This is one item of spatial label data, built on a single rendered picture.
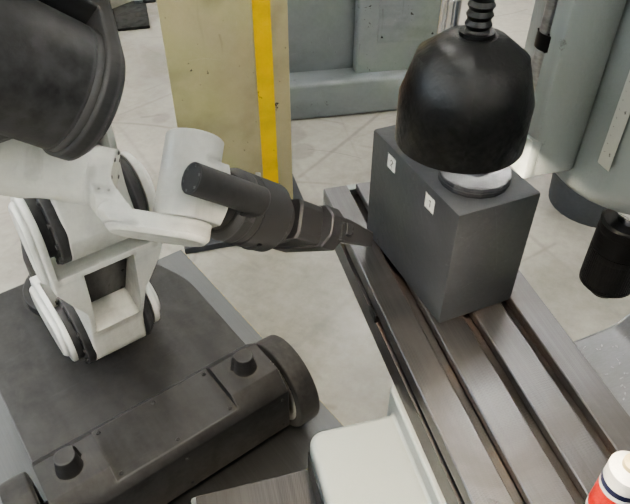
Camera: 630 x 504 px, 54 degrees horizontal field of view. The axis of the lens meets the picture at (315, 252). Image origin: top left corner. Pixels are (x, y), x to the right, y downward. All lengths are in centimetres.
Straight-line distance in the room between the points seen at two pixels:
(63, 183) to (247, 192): 19
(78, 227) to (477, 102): 71
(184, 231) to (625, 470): 49
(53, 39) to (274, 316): 181
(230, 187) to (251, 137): 175
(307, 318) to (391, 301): 128
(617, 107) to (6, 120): 38
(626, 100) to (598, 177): 6
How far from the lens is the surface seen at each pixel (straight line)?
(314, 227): 77
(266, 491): 94
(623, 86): 43
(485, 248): 81
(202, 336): 137
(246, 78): 229
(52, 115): 43
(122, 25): 455
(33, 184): 70
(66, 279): 102
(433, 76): 32
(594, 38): 42
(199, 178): 63
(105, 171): 68
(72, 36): 44
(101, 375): 135
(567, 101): 43
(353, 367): 203
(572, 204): 274
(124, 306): 120
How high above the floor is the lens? 158
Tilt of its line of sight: 41 degrees down
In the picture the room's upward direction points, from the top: straight up
